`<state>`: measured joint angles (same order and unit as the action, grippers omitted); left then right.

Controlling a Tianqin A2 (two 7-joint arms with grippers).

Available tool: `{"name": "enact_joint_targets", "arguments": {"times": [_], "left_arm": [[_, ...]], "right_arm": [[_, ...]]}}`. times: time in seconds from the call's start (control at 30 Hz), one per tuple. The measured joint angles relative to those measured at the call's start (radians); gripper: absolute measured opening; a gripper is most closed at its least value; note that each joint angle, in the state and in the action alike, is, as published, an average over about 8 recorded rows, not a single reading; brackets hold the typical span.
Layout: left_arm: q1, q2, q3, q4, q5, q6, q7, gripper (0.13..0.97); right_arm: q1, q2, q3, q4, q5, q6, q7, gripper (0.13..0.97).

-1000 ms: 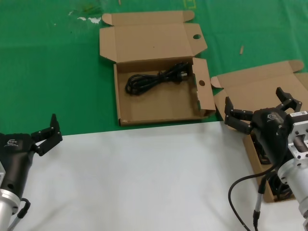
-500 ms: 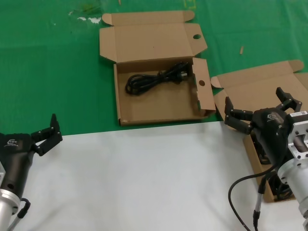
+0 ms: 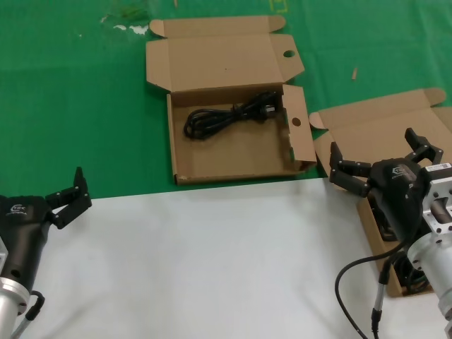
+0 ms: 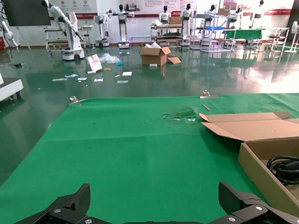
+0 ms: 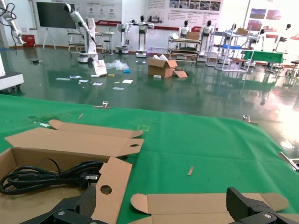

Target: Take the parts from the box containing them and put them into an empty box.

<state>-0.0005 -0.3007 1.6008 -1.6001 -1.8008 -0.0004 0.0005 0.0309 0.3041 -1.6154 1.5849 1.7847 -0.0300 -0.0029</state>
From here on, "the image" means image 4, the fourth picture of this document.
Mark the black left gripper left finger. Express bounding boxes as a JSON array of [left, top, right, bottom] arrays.
[[14, 183, 103, 224]]

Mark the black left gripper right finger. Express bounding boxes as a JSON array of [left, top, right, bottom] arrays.
[[210, 181, 299, 224]]

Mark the black power cable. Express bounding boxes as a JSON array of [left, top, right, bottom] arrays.
[[266, 155, 299, 186]]

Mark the cardboard box with round holes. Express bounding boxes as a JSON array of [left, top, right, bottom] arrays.
[[199, 111, 299, 217]]

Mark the open cardboard box with paper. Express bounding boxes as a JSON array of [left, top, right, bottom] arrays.
[[139, 42, 182, 67]]

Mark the green table cloth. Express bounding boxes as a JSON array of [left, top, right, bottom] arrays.
[[0, 92, 299, 224]]

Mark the metal table clamp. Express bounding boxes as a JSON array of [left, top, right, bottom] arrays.
[[68, 95, 86, 105], [199, 90, 219, 98]]

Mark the white wheeled cart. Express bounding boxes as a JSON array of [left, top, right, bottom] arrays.
[[0, 78, 24, 102]]

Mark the white and pink paper bag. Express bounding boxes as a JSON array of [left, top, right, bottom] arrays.
[[85, 54, 103, 74]]

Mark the clear crumpled plastic wrap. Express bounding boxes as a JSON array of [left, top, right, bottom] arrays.
[[99, 52, 121, 64]]

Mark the table with green cover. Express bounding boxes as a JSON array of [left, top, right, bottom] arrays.
[[221, 28, 263, 40]]

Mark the white robot on round base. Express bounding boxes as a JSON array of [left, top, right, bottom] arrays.
[[93, 13, 110, 47]]

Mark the white standing fan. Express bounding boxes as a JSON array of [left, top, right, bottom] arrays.
[[289, 21, 299, 53]]

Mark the metal roller rack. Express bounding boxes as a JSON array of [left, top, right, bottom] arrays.
[[150, 23, 184, 47]]

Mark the white humanoid robot arms spread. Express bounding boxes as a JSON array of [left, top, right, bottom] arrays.
[[106, 4, 135, 49]]

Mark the white humanoid robot black head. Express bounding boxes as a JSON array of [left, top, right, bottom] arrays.
[[180, 2, 193, 46], [249, 0, 264, 28], [159, 5, 170, 24], [204, 4, 217, 28]]

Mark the large black monitor screen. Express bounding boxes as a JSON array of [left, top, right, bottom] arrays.
[[1, 0, 51, 27]]

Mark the white workbench frame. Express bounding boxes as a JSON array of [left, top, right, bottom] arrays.
[[44, 25, 94, 51]]

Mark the white frame shelf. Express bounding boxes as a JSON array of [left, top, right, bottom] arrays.
[[189, 13, 235, 52]]

